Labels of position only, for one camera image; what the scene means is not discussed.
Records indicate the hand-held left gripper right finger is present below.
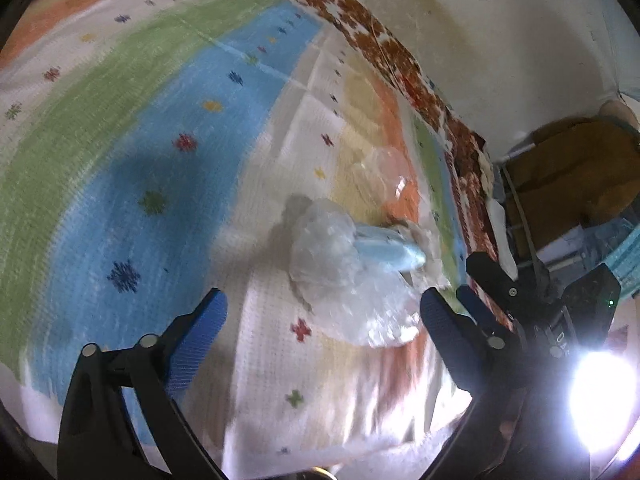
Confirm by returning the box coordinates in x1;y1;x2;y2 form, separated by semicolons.
420;290;531;480

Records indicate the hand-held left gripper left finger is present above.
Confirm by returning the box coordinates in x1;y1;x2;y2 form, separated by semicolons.
57;287;231;480

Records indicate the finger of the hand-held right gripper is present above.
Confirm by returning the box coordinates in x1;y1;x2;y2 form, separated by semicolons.
465;251;539;327
456;285;502;338

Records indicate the blue and white packet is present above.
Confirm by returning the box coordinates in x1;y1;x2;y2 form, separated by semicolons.
352;225;428;272

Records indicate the clear plastic bag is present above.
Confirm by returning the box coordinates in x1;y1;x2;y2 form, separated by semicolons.
285;197;431;350

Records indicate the clear plastic cup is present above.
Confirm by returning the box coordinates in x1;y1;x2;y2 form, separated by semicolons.
350;149;421;213

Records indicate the white folded cloth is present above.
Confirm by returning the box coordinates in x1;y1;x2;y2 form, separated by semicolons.
480;150;518;276

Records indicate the metal rack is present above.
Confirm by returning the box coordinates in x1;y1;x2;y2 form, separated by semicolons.
492;140;551;281

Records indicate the blue printed cloth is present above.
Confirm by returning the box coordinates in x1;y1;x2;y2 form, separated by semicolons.
605;225;640;301

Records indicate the pale blue cloth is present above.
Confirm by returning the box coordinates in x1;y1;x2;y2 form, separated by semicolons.
550;220;631;261

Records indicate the brown hanging garment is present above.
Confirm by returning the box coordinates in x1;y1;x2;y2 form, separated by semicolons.
505;115;640;261

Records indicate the striped woven mat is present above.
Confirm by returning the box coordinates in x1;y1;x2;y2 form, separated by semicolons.
0;0;476;466

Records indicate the floral brown blanket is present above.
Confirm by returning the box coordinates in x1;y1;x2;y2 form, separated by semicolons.
225;0;501;281

